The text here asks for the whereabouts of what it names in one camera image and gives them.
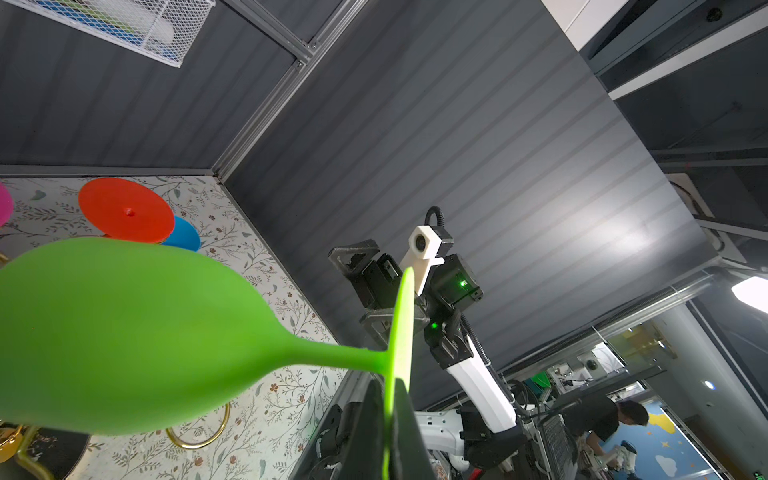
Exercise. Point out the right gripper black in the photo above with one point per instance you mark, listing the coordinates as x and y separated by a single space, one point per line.
376 280

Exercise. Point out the person in background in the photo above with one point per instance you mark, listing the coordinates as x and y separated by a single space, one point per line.
592 422

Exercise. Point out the white mesh wall basket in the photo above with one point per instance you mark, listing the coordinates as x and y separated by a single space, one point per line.
162 30

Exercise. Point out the blue wine glass front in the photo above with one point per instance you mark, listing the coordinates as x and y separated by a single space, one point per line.
183 235

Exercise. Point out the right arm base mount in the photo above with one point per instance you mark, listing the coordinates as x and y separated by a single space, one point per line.
323 458

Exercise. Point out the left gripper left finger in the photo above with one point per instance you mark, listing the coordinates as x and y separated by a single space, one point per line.
363 457

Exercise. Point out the pink wine glass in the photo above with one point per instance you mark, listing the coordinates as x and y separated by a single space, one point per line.
6 205

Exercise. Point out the red wine glass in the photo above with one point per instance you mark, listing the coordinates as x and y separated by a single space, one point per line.
126 210

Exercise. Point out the green wine glass front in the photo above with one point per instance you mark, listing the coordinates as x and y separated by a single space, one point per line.
111 337

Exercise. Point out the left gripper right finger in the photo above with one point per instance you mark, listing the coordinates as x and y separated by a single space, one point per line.
408 457

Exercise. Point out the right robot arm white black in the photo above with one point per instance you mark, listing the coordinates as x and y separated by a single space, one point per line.
484 433

